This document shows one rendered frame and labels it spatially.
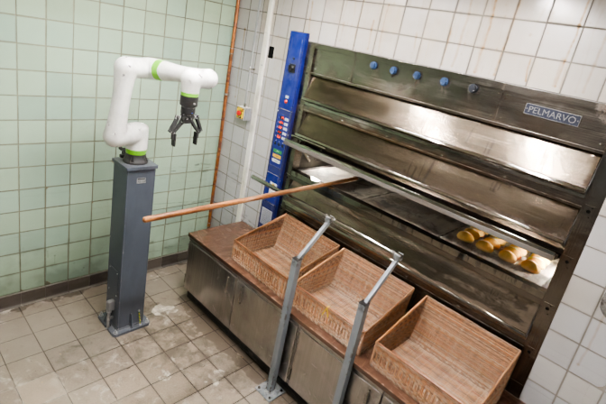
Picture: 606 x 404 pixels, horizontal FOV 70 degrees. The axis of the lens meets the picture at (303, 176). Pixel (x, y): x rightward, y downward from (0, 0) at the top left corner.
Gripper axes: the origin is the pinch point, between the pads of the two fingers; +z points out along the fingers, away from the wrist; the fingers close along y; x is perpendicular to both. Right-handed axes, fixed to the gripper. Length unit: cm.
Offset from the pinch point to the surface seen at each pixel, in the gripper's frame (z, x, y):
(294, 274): 60, 63, -38
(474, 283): 41, 141, -96
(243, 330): 128, 26, -45
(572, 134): -49, 157, -96
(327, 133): -6, 19, -101
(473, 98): -53, 108, -98
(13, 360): 148, -48, 68
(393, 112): -34, 64, -99
